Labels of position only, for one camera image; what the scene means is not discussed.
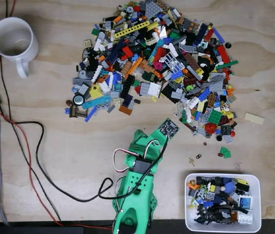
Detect black square Lego plate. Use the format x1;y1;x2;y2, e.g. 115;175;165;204
161;83;181;104

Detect white Lego plate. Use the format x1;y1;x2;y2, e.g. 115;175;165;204
149;82;163;97

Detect red round Lego wheel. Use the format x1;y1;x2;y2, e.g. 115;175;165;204
204;122;217;134

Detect narrow blue Lego plate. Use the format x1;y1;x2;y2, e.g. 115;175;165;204
84;106;98;123

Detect teal long Lego plate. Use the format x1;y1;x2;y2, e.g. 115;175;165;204
82;95;112;111

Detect black long Lego plate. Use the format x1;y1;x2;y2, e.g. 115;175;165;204
120;74;136;93

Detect bright green square Lego plate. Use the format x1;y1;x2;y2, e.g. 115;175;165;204
208;109;223;124

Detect yellow Lego slope brick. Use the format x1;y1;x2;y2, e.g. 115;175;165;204
89;84;104;99

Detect green Lego plates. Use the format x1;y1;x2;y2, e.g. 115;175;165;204
219;147;232;159

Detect white plastic bin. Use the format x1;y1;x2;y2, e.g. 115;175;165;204
184;173;262;232

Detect orange long Lego plate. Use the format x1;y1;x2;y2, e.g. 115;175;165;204
124;57;144;79

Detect black Lego wheel teal centre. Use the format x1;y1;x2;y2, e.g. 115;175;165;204
73;94;85;106

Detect white Lego lattice piece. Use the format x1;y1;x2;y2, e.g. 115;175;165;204
163;52;185;73

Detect large grey Lego plate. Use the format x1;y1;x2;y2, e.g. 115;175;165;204
208;73;224;92

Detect short red Lego brick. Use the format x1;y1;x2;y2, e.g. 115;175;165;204
122;46;134;58

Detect brown long Lego plate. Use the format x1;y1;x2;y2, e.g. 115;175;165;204
183;53;202;72

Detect tan Lego plate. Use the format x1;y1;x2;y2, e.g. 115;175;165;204
244;112;266;126

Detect green long Lego plate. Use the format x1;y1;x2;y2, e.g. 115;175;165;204
215;59;239;70

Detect blue printed Lego tile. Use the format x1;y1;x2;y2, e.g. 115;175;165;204
238;195;253;211

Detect yellow Technic Lego beam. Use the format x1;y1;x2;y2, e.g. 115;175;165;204
114;20;151;39

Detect long red Lego brick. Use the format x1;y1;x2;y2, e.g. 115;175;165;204
217;45;231;64

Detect grey studded Lego plate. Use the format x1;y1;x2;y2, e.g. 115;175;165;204
237;212;253;225

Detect blue long Lego plate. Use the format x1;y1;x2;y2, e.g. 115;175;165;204
212;27;226;45

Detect grey Lego wedge plate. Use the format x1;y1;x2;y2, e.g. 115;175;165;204
144;0;164;19

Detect white ceramic mug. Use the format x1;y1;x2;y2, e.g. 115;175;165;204
0;16;39;79

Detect black camera circuit board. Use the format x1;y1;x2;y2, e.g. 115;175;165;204
157;118;180;141

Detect white servo wire loop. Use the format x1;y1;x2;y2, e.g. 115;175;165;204
113;139;161;174

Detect brown Lego frame piece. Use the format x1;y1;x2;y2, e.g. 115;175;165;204
69;104;89;118

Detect thick black cable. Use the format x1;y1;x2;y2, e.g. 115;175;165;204
13;121;119;203

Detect thin black cable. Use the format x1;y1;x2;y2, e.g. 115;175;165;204
0;0;62;222

